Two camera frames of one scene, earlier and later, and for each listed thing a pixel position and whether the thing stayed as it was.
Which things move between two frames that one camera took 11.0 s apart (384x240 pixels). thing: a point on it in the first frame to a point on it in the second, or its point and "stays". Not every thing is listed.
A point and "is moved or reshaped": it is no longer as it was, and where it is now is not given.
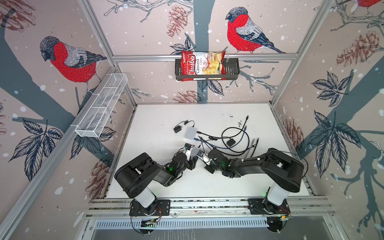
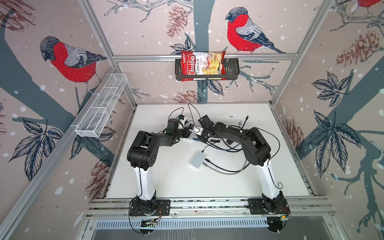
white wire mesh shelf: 100,106 stays
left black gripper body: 190,165 to 182,133
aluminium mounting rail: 300,206 stays
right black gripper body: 211,167 to 203,137
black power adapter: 231,142 is moved or reshaped
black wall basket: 232,72 stays
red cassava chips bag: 202,63 stays
